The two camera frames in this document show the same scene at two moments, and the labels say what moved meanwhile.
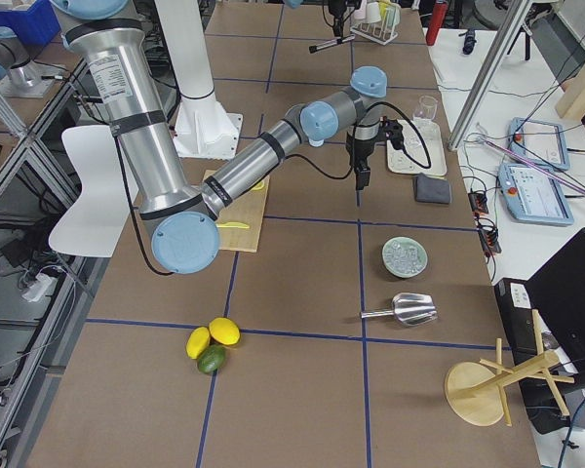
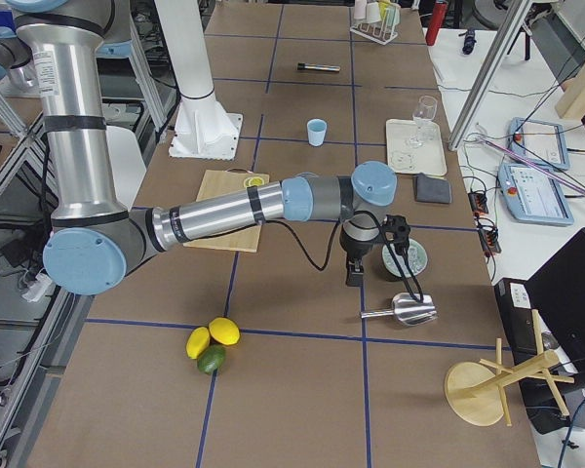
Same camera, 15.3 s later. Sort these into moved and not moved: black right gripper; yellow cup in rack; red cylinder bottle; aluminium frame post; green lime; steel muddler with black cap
Moved: steel muddler with black cap; black right gripper
Not moved: red cylinder bottle; yellow cup in rack; aluminium frame post; green lime
